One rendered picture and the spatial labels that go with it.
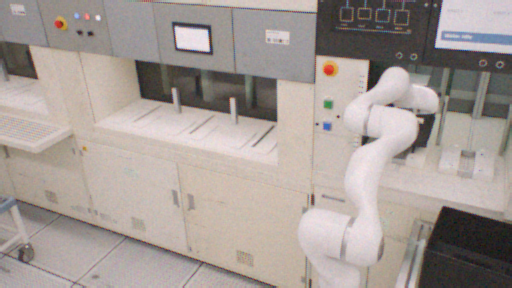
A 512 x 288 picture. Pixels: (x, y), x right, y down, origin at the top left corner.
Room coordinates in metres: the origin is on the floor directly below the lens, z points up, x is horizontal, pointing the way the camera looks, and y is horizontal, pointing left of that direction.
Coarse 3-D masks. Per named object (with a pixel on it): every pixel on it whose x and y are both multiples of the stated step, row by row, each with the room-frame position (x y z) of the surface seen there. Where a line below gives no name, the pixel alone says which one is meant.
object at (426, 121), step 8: (416, 80) 1.83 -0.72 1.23; (424, 80) 1.82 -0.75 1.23; (440, 96) 1.86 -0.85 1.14; (424, 120) 1.73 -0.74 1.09; (432, 120) 1.78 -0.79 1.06; (424, 128) 1.73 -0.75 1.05; (432, 128) 1.81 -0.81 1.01; (416, 136) 1.75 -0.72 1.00; (424, 136) 1.73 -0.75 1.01; (416, 144) 1.75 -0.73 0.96; (424, 144) 1.73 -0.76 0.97
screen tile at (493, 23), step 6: (498, 0) 1.44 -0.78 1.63; (504, 0) 1.43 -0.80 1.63; (510, 0) 1.43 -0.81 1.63; (492, 6) 1.45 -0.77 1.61; (498, 6) 1.44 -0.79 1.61; (504, 6) 1.43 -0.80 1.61; (510, 6) 1.42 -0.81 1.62; (492, 12) 1.44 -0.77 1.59; (492, 18) 1.44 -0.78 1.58; (498, 18) 1.44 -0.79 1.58; (504, 18) 1.43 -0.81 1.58; (510, 18) 1.42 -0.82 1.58; (492, 24) 1.44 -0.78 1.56; (498, 24) 1.43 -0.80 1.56; (504, 24) 1.43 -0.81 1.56; (510, 24) 1.42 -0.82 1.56; (510, 30) 1.42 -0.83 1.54
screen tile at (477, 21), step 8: (448, 0) 1.51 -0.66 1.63; (456, 0) 1.50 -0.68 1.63; (464, 0) 1.48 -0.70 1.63; (472, 0) 1.47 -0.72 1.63; (488, 0) 1.45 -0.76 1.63; (480, 8) 1.46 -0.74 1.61; (448, 16) 1.50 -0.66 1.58; (456, 16) 1.49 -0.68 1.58; (464, 16) 1.48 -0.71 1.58; (472, 16) 1.47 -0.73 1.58; (480, 16) 1.46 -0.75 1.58; (448, 24) 1.50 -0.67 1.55; (456, 24) 1.49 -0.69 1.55; (464, 24) 1.48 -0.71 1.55; (472, 24) 1.47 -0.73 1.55; (480, 24) 1.46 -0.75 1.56
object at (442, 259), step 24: (456, 216) 1.30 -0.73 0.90; (480, 216) 1.26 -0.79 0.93; (432, 240) 1.22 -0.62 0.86; (456, 240) 1.29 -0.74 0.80; (480, 240) 1.25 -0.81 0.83; (504, 240) 1.21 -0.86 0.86; (432, 264) 1.09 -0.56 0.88; (456, 264) 1.05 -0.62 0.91; (480, 264) 1.18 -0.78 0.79; (504, 264) 1.19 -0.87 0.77
